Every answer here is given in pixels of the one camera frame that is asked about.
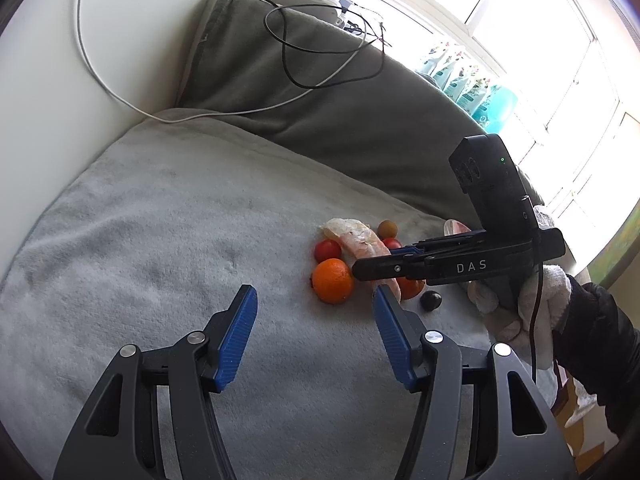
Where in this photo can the dark grey blanket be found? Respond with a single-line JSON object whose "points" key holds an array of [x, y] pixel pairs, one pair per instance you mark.
{"points": [[340, 110]]}

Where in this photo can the white lace cloth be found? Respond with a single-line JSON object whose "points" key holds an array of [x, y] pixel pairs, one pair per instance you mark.
{"points": [[543, 216]]}

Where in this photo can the light grey blanket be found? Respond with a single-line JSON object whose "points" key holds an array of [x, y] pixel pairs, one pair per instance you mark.
{"points": [[175, 240]]}

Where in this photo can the row of teal pouches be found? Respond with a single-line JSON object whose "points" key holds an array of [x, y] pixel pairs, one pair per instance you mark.
{"points": [[505, 105]]}

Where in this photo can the green picture panel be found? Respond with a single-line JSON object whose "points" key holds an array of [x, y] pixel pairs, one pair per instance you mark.
{"points": [[617, 260]]}

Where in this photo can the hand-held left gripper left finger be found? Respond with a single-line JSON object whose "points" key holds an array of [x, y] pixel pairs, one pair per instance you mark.
{"points": [[237, 340]]}

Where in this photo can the person's right hand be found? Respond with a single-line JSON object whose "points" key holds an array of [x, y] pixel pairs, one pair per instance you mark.
{"points": [[545, 305]]}

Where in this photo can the brownish cherry tomato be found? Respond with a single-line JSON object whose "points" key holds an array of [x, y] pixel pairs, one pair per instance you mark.
{"points": [[387, 228]]}

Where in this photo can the white floral plate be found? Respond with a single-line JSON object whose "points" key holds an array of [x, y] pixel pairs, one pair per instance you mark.
{"points": [[454, 227]]}

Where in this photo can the orange mandarin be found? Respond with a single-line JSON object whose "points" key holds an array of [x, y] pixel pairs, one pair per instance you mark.
{"points": [[332, 280], [411, 290]]}

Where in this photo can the plastic pomelo wedge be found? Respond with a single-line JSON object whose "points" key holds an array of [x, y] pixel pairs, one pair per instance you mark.
{"points": [[360, 245]]}

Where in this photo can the person's right forearm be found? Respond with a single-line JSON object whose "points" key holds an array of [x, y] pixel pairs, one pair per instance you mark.
{"points": [[600, 350]]}

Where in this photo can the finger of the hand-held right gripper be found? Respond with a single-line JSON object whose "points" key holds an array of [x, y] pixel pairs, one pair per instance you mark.
{"points": [[407, 249], [380, 269]]}

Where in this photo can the brown cardboard box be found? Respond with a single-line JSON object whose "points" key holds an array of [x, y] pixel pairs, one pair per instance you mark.
{"points": [[575, 410]]}

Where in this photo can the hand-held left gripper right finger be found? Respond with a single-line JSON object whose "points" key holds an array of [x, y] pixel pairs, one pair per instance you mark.
{"points": [[395, 340]]}

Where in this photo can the dark wrinkled passion fruit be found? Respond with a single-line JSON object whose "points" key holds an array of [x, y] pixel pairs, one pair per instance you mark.
{"points": [[430, 301]]}

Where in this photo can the red cherry tomato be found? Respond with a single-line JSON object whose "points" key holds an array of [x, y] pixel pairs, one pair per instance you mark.
{"points": [[391, 244], [326, 250]]}

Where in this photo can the green refill pouch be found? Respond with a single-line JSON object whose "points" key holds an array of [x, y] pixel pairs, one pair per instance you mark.
{"points": [[487, 107], [460, 84], [476, 95], [444, 74], [426, 62]]}

